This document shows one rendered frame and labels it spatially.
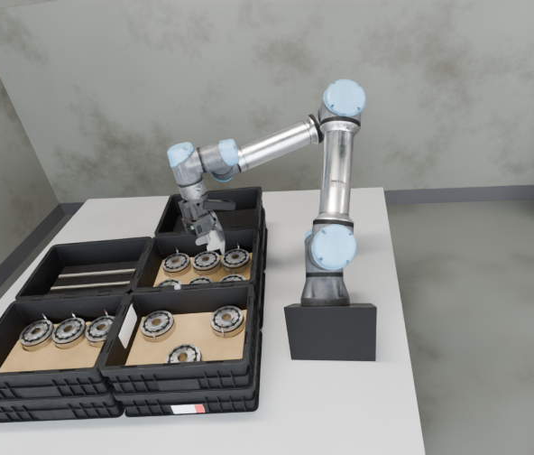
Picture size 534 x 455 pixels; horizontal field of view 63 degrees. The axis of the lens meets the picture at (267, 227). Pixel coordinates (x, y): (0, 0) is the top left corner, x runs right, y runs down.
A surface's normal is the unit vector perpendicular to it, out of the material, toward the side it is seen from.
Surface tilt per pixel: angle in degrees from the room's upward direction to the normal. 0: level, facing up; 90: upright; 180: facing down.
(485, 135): 90
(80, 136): 90
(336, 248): 56
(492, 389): 0
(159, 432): 0
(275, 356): 0
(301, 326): 90
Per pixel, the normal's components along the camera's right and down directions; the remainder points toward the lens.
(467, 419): -0.13, -0.81
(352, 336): -0.12, 0.58
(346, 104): 0.04, -0.26
